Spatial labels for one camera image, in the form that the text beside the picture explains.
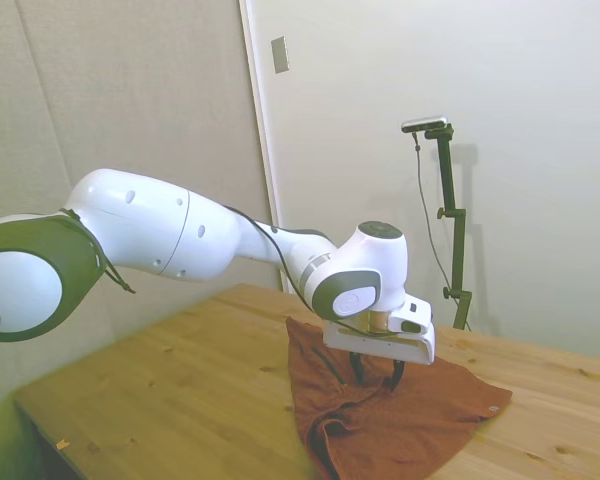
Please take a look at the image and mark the black camera stand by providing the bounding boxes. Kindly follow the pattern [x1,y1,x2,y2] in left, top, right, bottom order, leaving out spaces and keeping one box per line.
[412,132,474,332]

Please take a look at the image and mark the white door trim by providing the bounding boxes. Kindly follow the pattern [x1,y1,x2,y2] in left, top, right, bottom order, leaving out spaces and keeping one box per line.
[238,0,294,294]

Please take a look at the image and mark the grey wall switch plate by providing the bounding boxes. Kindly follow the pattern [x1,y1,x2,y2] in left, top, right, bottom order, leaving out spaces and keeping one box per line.
[271,35,290,75]

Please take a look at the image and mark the rust orange shorts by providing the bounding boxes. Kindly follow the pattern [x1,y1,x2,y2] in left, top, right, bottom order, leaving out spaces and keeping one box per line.
[284,317,514,480]

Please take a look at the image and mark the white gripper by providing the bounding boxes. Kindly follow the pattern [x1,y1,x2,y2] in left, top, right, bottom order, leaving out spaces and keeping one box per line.
[322,319,437,393]

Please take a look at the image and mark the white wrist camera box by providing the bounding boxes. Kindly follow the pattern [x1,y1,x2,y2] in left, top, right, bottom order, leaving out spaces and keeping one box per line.
[387,293,434,335]

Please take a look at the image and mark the dark green camera stand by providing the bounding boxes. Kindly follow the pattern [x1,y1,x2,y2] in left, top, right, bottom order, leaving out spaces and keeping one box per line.
[423,124,474,331]

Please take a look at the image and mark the silver camera on stand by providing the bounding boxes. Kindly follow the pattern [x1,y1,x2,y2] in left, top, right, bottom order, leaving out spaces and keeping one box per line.
[401,116,450,134]

